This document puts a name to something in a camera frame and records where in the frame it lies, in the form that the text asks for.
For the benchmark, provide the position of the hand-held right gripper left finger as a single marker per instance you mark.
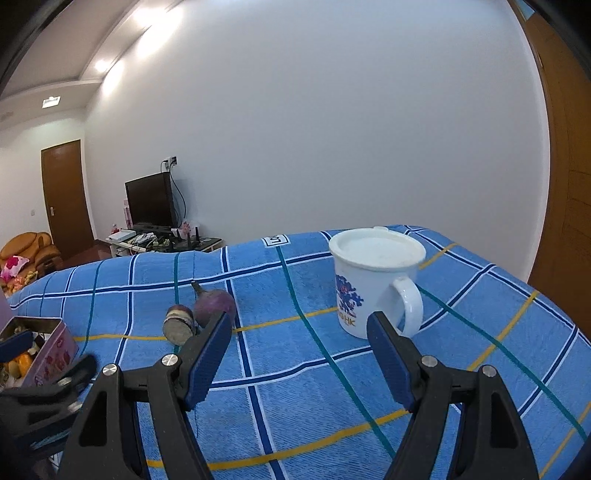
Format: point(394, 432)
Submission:
point(210, 362)

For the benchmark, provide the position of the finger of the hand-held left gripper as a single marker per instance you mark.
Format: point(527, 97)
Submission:
point(69, 378)
point(16, 347)

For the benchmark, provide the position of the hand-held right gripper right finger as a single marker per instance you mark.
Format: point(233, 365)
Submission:
point(392, 364)

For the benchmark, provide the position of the pink tin box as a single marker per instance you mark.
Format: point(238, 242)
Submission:
point(57, 353)

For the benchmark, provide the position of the cut purple turnip piece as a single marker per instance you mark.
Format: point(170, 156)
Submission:
point(179, 325)

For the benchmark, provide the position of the whole purple turnip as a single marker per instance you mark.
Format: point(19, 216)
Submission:
point(210, 302)

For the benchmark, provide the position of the white printed mug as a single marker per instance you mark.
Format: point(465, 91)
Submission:
point(360, 295)

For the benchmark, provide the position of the pink floral cushion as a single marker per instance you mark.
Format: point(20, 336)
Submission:
point(11, 266)

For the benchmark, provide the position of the blue checked bed sheet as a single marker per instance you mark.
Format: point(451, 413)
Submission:
point(300, 369)

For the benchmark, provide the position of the orange sofa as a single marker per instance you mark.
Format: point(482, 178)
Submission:
point(32, 244)

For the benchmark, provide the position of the black router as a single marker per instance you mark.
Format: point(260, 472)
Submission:
point(187, 237)

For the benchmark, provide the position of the glass television stand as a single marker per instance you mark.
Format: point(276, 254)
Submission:
point(157, 244)

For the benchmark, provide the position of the white flat box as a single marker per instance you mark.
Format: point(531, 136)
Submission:
point(122, 235)

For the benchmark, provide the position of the brown wooden door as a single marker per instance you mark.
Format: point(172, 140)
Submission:
point(67, 203)

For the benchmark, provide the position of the black television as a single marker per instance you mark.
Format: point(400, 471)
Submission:
point(148, 201)

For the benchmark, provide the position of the square ceiling light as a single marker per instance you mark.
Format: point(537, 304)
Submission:
point(51, 101)

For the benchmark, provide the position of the wooden wardrobe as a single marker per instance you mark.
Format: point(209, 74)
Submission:
point(570, 161)

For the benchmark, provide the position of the wall socket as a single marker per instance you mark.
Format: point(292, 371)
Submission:
point(170, 162)

